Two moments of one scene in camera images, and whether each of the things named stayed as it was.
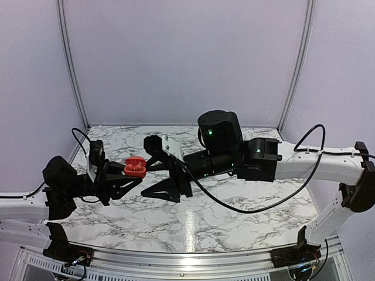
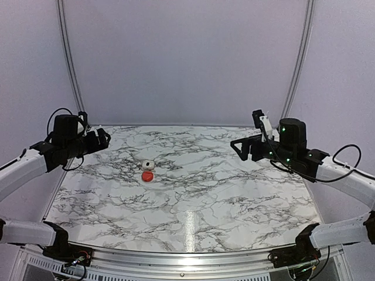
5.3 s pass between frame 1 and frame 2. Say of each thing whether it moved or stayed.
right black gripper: moved
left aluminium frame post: stayed
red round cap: moved
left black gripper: moved
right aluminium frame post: stayed
